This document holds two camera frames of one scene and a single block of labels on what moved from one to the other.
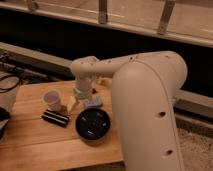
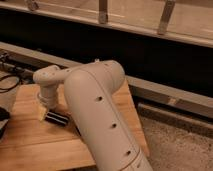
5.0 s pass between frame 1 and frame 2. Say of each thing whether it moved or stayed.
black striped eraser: stayed
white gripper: moved
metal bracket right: stayed
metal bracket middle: stayed
